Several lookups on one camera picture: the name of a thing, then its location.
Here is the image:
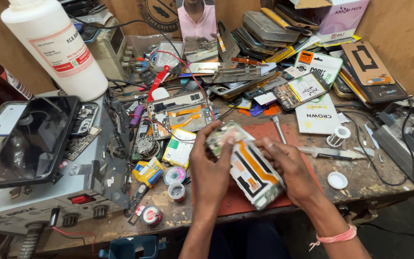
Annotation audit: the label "grey ribbed hose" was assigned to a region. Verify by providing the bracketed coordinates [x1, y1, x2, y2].
[17, 221, 50, 259]

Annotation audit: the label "round metal speaker part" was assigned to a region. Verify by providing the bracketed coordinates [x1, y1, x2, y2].
[131, 135, 161, 161]

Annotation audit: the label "phone with orange strips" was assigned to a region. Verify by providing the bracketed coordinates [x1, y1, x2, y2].
[205, 122, 287, 211]

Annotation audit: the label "thin black cable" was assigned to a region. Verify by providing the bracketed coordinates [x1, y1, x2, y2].
[336, 104, 409, 187]

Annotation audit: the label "opened phone with white battery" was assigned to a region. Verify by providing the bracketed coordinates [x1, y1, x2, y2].
[271, 71, 332, 112]

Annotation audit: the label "yellow blue tape roll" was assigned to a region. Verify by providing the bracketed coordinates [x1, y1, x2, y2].
[132, 157, 165, 188]

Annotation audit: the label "grey hot air rework station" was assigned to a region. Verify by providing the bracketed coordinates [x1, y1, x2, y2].
[0, 91, 133, 236]

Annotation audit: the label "clear plastic box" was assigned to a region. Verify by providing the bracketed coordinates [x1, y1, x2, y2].
[155, 40, 185, 73]

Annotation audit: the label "white round cap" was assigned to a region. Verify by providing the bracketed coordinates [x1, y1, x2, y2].
[327, 171, 349, 190]

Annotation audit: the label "grey metal machine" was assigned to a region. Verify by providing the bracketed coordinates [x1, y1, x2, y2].
[372, 95, 414, 190]

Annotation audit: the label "black flat packet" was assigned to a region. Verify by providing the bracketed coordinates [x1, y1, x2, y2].
[339, 68, 409, 105]

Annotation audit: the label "large white plastic bottle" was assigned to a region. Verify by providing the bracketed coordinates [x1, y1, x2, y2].
[0, 0, 109, 102]

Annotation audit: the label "clear flux syringe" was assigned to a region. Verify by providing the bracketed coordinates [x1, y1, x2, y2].
[296, 145, 368, 161]

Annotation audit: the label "bare phone circuit board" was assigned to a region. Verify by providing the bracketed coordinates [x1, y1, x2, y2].
[65, 126, 103, 162]

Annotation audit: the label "thin red lead wire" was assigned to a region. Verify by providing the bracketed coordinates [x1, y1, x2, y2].
[52, 226, 98, 255]

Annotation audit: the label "grey solder wick spool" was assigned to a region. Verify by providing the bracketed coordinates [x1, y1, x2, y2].
[163, 166, 187, 186]

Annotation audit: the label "black phone side strip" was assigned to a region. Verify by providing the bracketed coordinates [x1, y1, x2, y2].
[123, 183, 150, 218]

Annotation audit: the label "red work mat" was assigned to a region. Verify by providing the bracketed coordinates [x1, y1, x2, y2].
[192, 122, 325, 217]

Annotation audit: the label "beige bench power supply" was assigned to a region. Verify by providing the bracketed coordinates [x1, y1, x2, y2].
[88, 17, 133, 82]

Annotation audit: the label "opened phone with orange flex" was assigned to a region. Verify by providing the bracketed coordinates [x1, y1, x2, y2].
[146, 89, 216, 140]

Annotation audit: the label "red handled tool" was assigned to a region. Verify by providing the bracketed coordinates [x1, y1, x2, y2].
[147, 65, 171, 103]

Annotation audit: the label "small white capped jar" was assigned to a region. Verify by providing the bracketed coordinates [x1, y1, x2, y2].
[167, 182, 186, 203]

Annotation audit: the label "white purple carton box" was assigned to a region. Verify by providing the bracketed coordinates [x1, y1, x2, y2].
[289, 0, 370, 44]

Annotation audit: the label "person's left hand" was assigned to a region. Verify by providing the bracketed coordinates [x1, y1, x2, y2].
[189, 121, 237, 217]

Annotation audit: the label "green white cable packet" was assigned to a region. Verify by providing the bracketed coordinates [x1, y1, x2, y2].
[293, 50, 344, 88]

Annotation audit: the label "blue plastic card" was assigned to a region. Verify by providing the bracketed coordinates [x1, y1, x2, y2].
[249, 101, 269, 117]

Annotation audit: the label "white yellow phone battery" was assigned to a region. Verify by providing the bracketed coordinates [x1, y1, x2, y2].
[162, 128, 197, 170]

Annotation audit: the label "white paper packet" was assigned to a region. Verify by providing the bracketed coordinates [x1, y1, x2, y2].
[295, 93, 343, 136]

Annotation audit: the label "small rectangular mirror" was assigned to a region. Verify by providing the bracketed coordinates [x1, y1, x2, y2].
[176, 0, 218, 53]

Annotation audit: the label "pink thread wristband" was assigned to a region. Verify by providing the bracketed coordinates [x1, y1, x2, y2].
[309, 224, 358, 252]

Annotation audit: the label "white solder wire spool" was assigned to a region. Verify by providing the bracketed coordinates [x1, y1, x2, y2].
[326, 125, 352, 148]

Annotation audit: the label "phone frame with camera module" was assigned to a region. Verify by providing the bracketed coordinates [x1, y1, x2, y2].
[70, 102, 100, 136]

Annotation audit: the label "blue plastic holder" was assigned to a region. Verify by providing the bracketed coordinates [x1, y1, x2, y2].
[99, 235, 167, 259]

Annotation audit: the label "stack of phones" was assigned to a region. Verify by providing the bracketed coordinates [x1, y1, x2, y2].
[231, 3, 320, 62]

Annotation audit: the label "brown card with black frame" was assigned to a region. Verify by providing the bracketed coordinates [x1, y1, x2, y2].
[340, 41, 397, 86]

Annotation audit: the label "red solder wick spool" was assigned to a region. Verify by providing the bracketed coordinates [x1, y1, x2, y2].
[142, 205, 164, 227]

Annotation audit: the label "metal tweezers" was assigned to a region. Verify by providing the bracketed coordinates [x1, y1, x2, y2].
[271, 115, 288, 145]

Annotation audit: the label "person's right hand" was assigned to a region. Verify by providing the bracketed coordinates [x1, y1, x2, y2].
[254, 136, 323, 210]

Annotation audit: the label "black display panel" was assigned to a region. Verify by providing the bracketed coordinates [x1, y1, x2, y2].
[217, 20, 241, 63]

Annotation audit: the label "metal board holder jig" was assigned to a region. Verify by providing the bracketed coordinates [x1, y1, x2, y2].
[212, 64, 265, 84]

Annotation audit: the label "black phone with dark screen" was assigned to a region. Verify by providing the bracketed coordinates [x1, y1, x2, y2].
[0, 95, 82, 190]

